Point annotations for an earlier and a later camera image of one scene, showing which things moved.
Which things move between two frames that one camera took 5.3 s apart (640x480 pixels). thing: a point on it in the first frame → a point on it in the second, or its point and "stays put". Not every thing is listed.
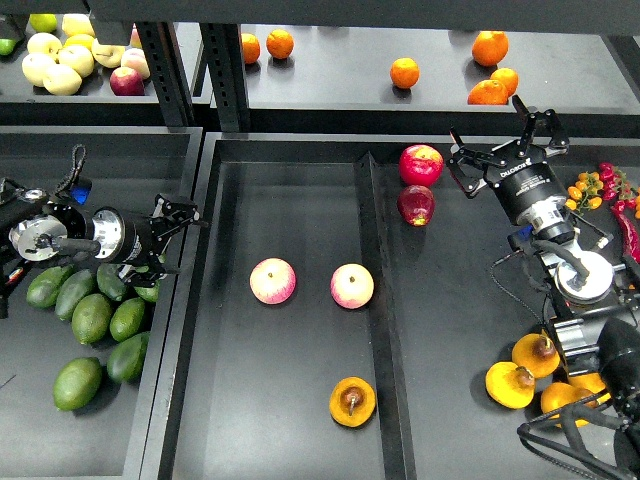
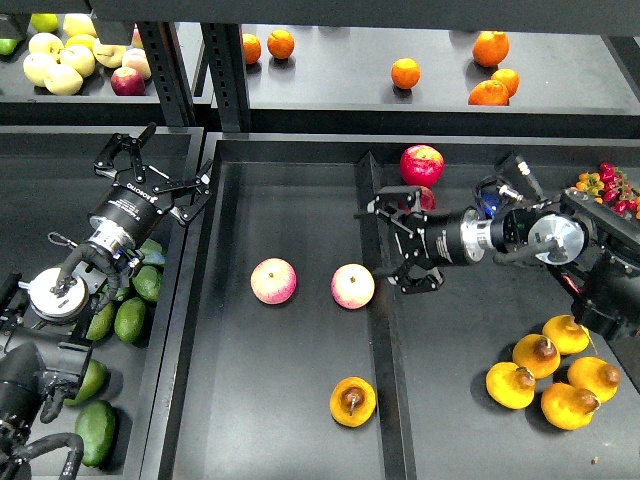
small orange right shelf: [507, 77] stays put
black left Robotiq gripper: [125, 239] → [138, 197]
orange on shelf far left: [251, 48] stays put
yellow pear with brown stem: [352, 401] stays put
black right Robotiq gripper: [520, 179] → [435, 239]
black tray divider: [391, 393] stays put
